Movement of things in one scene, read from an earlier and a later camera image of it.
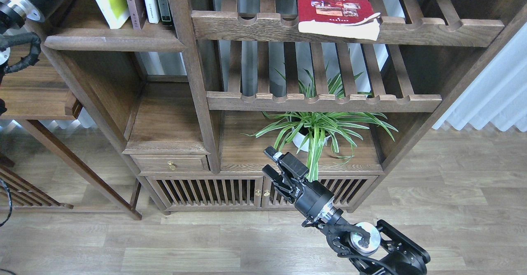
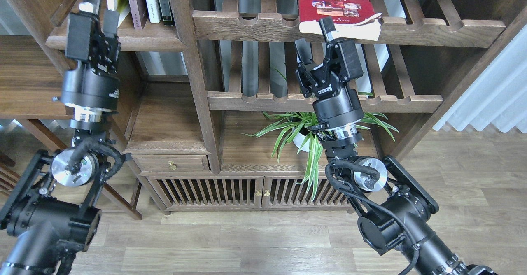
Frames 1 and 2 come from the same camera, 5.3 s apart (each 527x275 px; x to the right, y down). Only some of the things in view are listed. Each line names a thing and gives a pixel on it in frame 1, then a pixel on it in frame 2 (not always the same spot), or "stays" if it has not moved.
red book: [341, 9] stays
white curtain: [498, 94] stays
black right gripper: [312, 200] to [334, 103]
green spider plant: [304, 131] stays
